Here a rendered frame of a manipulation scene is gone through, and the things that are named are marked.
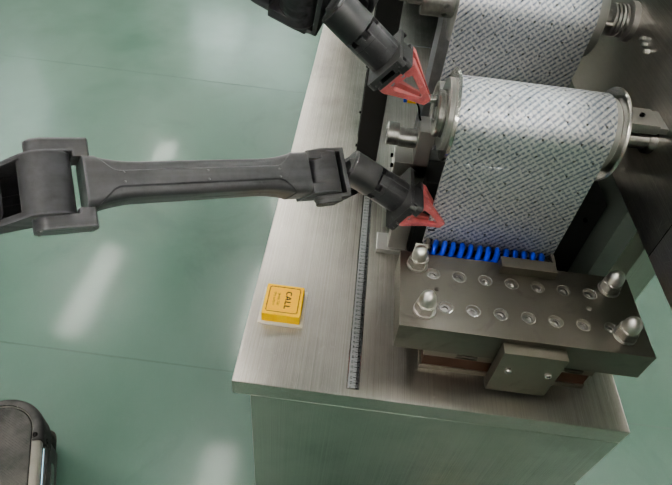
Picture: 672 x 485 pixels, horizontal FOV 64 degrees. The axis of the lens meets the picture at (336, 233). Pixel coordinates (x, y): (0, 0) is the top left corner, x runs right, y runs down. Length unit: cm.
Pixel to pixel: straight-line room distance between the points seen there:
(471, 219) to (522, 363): 25
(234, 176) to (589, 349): 60
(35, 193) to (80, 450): 135
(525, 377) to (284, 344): 40
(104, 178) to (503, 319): 62
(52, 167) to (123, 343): 147
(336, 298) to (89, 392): 120
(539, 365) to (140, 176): 65
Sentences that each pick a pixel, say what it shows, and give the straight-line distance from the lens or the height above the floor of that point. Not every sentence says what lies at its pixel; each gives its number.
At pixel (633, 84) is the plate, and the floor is 127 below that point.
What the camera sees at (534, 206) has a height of 114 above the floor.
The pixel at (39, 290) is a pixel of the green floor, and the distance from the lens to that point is 236.
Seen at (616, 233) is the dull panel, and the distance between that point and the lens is 106.
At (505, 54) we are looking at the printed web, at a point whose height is 128.
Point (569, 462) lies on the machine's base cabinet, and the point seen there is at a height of 76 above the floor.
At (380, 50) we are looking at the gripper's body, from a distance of 82.
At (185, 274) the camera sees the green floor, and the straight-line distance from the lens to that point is 226.
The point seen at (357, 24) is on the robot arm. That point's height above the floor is 138.
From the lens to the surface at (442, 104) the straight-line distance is 86.
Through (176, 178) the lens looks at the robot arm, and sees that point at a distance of 72.
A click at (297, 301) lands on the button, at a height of 92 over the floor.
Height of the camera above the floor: 171
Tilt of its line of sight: 45 degrees down
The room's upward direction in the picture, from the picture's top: 7 degrees clockwise
